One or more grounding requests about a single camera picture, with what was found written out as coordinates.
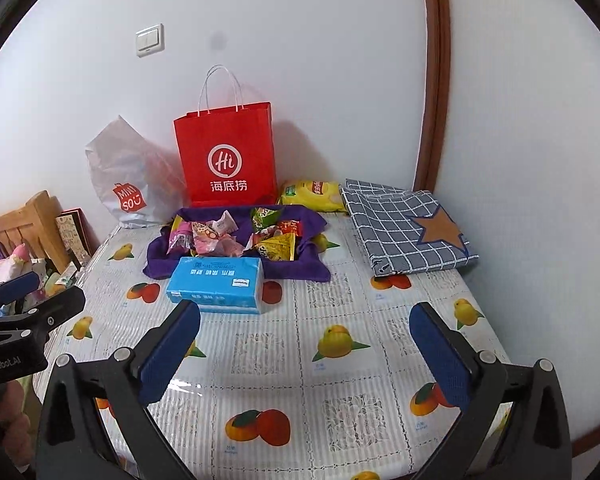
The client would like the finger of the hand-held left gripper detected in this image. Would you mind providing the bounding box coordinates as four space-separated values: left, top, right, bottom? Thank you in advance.
0 271 39 307
0 285 87 342

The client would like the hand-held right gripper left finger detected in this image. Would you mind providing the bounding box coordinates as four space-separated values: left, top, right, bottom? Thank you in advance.
37 299 203 480

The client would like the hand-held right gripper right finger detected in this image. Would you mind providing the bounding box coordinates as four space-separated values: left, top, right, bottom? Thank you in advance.
409 301 573 480

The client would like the magenta snack packet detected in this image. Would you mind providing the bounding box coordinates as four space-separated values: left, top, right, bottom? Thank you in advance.
167 215 196 256

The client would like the light pink snack packet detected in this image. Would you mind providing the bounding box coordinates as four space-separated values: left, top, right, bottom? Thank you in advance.
215 237 246 258

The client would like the yellow triangular snack packet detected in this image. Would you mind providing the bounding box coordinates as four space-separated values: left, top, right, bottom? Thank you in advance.
255 234 296 262

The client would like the green snack packet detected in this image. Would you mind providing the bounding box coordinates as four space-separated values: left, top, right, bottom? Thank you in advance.
250 207 281 233

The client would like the person's left hand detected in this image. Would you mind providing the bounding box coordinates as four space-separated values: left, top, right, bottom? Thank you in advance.
0 386 35 468

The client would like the pink plush toy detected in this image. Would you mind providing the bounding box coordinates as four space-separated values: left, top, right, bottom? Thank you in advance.
0 242 36 273

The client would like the wooden headboard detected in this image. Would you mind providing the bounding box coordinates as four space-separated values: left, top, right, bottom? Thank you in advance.
0 190 71 276

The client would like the brown patterned book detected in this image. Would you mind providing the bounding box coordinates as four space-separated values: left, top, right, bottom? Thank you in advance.
55 208 100 266

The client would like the blue tissue pack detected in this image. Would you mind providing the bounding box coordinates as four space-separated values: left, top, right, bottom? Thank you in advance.
166 256 265 315

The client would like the grey checked cloth with star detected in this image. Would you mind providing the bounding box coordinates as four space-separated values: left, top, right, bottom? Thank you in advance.
341 178 480 277

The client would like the white plastic bag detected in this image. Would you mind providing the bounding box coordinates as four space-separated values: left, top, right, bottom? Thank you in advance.
85 115 187 230

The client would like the purple towel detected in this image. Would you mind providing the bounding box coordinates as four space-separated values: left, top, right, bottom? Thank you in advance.
143 206 331 283

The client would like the yellow chips bag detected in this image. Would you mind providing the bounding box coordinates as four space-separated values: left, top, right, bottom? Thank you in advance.
279 180 348 213

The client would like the red paper bag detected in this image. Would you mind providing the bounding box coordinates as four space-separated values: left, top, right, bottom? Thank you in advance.
173 65 279 208

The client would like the white light switch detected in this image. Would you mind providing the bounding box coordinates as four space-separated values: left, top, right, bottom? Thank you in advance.
135 24 165 58

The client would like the brown wooden door frame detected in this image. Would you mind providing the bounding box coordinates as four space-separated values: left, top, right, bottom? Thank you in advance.
412 0 453 193

